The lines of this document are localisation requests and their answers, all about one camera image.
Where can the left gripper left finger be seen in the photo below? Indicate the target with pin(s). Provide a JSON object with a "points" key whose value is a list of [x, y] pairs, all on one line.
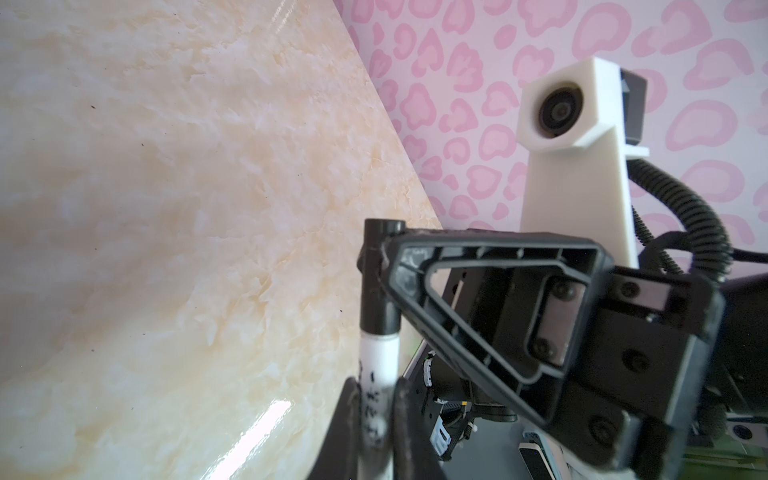
{"points": [[339, 453]]}

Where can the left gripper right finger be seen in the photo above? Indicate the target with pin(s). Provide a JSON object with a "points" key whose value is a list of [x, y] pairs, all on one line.
{"points": [[414, 457]]}

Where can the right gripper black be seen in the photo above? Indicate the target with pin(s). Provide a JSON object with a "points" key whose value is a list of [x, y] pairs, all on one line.
{"points": [[616, 366]]}

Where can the black pen cap small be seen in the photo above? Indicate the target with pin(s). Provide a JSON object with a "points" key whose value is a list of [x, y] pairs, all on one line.
{"points": [[378, 314]]}

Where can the white marker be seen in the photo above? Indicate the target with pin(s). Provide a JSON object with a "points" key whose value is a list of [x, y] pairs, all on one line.
{"points": [[378, 375]]}

